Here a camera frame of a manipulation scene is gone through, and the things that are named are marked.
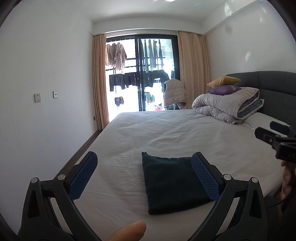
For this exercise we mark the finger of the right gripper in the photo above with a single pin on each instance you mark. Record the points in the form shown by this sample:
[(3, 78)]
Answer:
[(283, 129), (266, 136)]

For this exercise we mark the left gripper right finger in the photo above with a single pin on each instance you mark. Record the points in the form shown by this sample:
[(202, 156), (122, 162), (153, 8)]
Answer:
[(239, 211)]

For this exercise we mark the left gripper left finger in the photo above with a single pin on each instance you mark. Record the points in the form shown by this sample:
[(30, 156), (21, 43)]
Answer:
[(49, 211)]

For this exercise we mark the dark green knit sweater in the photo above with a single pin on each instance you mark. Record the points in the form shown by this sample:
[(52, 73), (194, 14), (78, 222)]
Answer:
[(171, 185)]

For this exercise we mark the person right hand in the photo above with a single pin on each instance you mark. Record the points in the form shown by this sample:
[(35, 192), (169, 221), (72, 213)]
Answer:
[(287, 179)]

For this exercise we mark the person left hand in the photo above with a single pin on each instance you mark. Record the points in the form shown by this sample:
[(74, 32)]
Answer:
[(132, 232)]

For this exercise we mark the white pillow on bed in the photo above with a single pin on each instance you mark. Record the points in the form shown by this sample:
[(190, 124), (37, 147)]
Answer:
[(261, 120)]

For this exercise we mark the dark grey bed headboard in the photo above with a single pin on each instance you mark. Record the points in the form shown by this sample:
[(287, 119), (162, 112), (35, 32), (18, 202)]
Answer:
[(278, 90)]

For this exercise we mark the folded grey white duvet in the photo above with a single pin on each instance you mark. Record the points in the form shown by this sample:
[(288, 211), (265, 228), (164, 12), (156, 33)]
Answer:
[(231, 108)]

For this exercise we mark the purple pillow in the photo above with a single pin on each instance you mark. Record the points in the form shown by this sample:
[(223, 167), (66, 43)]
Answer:
[(224, 89)]

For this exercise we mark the yellow pillow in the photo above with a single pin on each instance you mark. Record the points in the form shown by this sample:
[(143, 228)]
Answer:
[(225, 80)]

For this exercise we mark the right beige curtain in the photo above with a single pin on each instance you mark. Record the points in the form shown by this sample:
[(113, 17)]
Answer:
[(194, 66)]

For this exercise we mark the beige curtain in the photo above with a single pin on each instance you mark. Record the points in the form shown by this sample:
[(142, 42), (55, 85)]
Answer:
[(99, 81), (194, 66)]

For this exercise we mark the beige puffer vest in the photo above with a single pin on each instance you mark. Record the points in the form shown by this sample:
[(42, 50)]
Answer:
[(175, 93)]

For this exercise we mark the dark hanging laundry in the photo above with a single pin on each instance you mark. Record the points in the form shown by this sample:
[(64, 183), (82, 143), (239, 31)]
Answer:
[(134, 78)]

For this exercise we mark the black framed balcony door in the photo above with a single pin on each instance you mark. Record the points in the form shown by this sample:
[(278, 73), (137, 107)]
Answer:
[(137, 68)]

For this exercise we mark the patterned hanging garment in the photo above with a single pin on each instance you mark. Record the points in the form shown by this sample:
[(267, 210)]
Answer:
[(115, 56)]

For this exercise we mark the left beige curtain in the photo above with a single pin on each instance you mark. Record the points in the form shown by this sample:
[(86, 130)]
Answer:
[(99, 81)]

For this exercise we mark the white wall socket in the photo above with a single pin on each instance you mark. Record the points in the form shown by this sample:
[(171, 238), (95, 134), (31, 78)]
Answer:
[(37, 97)]

